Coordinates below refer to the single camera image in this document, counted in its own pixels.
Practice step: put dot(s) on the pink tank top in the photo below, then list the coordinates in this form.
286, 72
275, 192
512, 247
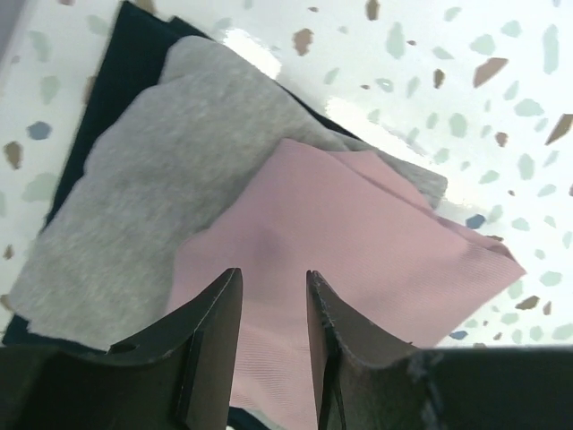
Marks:
373, 238

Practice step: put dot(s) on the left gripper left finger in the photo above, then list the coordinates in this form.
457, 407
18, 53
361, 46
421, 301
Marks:
175, 374

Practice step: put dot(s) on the navy folded tank top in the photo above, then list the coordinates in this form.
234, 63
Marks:
103, 89

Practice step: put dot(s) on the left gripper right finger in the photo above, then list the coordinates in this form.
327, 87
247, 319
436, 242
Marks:
365, 378

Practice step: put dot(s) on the grey folded tank top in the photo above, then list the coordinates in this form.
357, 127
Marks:
215, 167

